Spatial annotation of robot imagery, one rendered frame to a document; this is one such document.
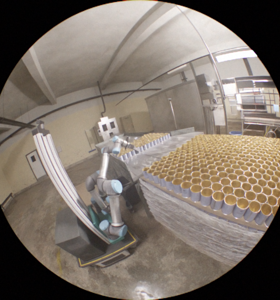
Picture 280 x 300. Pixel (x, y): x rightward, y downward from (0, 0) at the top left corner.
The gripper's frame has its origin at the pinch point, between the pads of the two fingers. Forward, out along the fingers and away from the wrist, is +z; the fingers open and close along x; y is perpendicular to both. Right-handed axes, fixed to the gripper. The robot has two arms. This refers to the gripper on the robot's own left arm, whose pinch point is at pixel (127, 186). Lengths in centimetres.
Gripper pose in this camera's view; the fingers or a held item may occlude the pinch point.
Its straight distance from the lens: 130.1
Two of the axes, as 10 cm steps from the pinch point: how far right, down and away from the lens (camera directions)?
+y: 2.9, 9.2, 2.8
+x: 6.4, 0.3, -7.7
